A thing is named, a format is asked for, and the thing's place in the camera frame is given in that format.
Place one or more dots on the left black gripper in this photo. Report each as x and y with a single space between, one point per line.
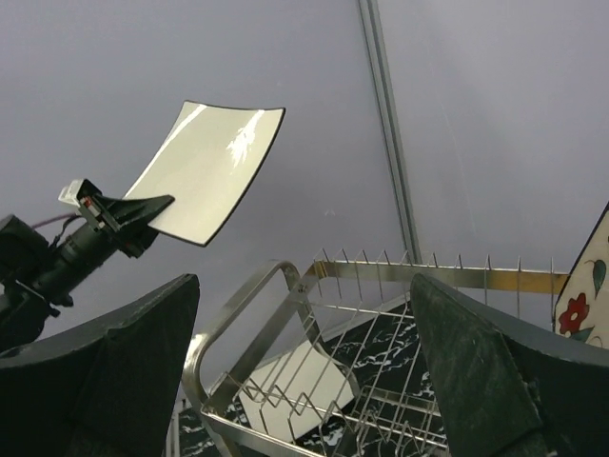
111 225

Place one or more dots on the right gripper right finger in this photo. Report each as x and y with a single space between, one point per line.
505 387

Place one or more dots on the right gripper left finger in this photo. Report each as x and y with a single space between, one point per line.
104 388

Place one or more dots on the white square plate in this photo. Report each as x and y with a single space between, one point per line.
207 162

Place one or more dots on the dark brown square plate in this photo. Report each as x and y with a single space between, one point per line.
581 310

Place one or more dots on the cream black-rimmed square plate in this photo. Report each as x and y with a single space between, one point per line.
292 394

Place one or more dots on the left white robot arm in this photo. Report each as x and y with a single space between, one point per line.
38 276

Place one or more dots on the stainless steel dish rack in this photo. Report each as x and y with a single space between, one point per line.
359 309

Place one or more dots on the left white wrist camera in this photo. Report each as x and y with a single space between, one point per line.
78 193

